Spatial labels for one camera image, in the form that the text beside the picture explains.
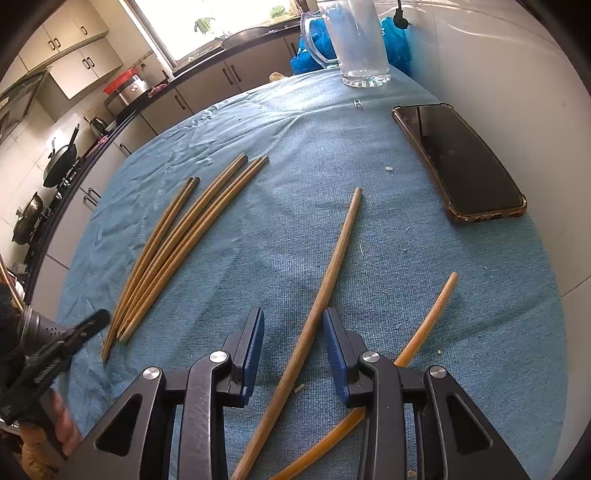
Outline clear glass pitcher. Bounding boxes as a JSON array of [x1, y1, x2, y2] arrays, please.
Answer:
[[300, 0, 392, 88]]

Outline blue plastic bag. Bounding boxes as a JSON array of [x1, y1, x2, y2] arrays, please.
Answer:
[[290, 16, 413, 77]]

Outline pale yellow chopstick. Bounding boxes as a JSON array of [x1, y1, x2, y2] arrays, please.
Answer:
[[270, 271, 460, 480]]

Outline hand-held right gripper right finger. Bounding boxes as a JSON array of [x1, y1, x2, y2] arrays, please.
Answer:
[[322, 308, 532, 480]]

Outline person's left hand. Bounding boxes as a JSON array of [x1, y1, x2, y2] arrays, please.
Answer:
[[39, 388, 86, 460]]

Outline blue tablecloth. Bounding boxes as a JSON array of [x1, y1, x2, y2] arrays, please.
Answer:
[[53, 69, 571, 480]]

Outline dark cooking pot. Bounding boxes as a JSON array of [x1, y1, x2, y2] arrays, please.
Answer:
[[11, 191, 47, 245]]

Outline dark frying pan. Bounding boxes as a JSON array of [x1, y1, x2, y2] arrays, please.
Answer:
[[221, 27, 271, 49]]

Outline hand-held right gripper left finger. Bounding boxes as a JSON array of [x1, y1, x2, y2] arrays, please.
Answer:
[[55, 307, 265, 480]]

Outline kitchen window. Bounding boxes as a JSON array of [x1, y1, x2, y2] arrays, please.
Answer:
[[122, 0, 324, 65]]

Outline beige wall cabinets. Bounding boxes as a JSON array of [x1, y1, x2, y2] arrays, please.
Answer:
[[18, 0, 125, 100]]

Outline range hood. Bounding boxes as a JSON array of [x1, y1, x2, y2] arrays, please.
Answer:
[[0, 69, 49, 144]]

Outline dark brown wooden chopstick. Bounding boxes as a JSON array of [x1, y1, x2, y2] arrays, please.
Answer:
[[230, 187, 363, 480]]

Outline black wok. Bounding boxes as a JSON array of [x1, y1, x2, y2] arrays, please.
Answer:
[[42, 124, 81, 189]]

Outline grey base cabinets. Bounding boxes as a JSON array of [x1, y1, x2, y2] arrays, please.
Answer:
[[28, 30, 305, 319]]

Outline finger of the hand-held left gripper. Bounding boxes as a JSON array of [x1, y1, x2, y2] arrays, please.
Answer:
[[28, 308, 112, 385]]

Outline steel pot with red lid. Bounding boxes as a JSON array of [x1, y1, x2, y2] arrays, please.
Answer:
[[102, 69, 149, 116]]

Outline black kitchen countertop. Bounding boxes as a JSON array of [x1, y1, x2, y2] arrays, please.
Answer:
[[23, 23, 305, 305]]

